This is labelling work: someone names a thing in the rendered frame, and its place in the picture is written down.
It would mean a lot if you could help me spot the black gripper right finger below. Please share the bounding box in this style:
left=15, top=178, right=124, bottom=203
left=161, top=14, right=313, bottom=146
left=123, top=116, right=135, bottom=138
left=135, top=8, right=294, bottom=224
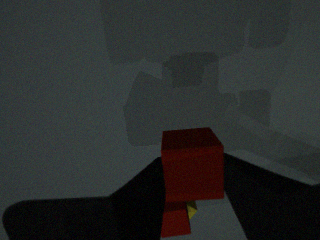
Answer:
left=223, top=153, right=320, bottom=240

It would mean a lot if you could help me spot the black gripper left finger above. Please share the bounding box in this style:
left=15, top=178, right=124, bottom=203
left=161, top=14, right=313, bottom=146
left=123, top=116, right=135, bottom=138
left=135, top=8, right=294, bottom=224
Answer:
left=2, top=157, right=166, bottom=240

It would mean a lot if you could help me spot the dark red cube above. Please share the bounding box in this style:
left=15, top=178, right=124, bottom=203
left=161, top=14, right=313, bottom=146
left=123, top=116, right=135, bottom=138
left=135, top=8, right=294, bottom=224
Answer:
left=161, top=197, right=192, bottom=238
left=161, top=127, right=224, bottom=202

